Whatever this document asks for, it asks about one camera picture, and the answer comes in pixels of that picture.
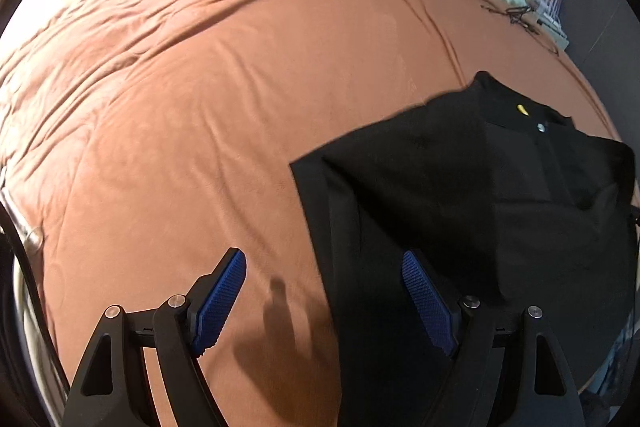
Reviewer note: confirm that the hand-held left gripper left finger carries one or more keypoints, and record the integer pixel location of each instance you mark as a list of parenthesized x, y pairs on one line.
[(220, 297)]

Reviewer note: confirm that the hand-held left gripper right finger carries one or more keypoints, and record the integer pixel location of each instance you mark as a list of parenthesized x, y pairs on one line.
[(430, 302)]

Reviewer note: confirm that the black jacket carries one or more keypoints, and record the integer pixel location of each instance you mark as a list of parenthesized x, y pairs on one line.
[(475, 187)]

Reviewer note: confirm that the brown blanket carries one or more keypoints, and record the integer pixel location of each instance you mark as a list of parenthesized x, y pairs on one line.
[(200, 107)]

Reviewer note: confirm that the folded grey white garment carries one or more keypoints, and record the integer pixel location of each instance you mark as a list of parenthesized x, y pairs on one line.
[(27, 232)]

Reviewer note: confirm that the white nightstand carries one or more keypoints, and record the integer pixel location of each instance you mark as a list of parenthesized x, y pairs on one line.
[(552, 29)]

